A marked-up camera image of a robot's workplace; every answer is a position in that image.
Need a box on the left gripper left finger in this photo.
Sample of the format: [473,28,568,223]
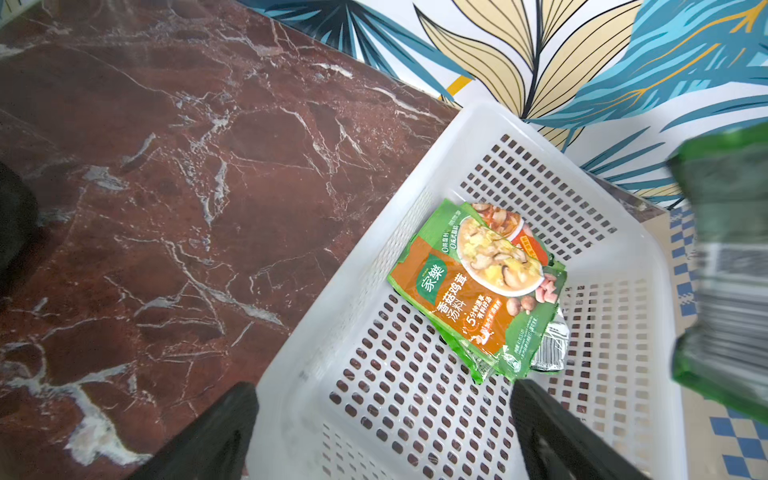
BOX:
[130,382,259,479]

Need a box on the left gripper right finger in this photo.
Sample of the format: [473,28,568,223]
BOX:
[510,379,646,479]

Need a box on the checkered paper bag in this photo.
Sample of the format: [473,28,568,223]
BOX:
[644,205,767,479]

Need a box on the orange green soup packet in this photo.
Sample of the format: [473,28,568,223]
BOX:
[388,200,567,383]

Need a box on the white plastic basket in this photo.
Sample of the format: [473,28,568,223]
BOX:
[246,103,688,479]

